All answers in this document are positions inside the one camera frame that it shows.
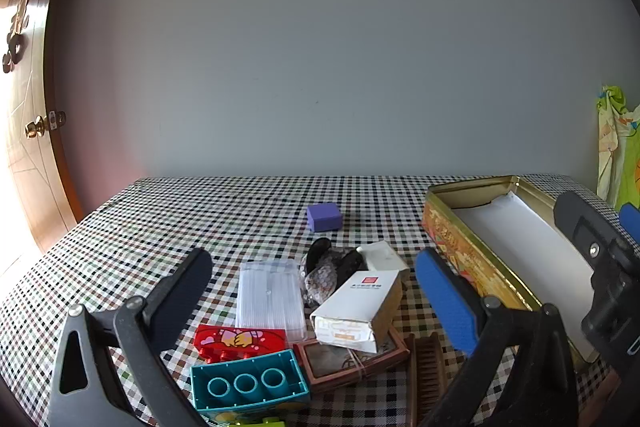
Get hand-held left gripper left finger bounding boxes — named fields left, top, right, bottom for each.
left=47, top=248, right=213, bottom=427

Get brown banded card stack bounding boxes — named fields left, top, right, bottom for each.
left=292, top=326, right=412, bottom=394

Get red toy brick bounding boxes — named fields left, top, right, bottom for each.
left=193, top=323, right=288, bottom=364

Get purple box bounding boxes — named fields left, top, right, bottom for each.
left=306, top=202, right=343, bottom=234

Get white and gold carton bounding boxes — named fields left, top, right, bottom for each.
left=309, top=269, right=404, bottom=354

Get green yellow printed cloth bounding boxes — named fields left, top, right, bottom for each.
left=596, top=84, right=640, bottom=212

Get dark door decoration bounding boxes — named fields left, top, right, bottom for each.
left=2, top=0, right=31, bottom=74

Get teal toy brick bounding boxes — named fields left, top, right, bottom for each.
left=190, top=348, right=312, bottom=414

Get white charger adapter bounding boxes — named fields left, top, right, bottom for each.
left=356, top=240, right=411, bottom=273

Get white paper liner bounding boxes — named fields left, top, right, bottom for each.
left=451, top=193, right=597, bottom=349

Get gold tin box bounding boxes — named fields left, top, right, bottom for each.
left=421, top=175, right=608, bottom=364

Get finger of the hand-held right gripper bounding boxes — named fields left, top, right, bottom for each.
left=619, top=203, right=640, bottom=249
left=554, top=191, right=625, bottom=269

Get clear plastic box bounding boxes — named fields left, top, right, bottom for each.
left=236, top=258, right=307, bottom=344

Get green toy brick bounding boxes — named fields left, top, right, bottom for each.
left=206, top=407, right=312, bottom=427

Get brass door knob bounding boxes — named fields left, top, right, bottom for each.
left=25, top=109, right=67, bottom=139

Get checkered tablecloth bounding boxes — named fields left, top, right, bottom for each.
left=0, top=174, right=640, bottom=427

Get wooden comb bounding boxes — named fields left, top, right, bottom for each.
left=406, top=334, right=449, bottom=427

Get wooden door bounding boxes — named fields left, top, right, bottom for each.
left=0, top=0, right=96, bottom=269

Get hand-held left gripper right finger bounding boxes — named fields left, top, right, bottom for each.
left=415, top=249, right=581, bottom=427

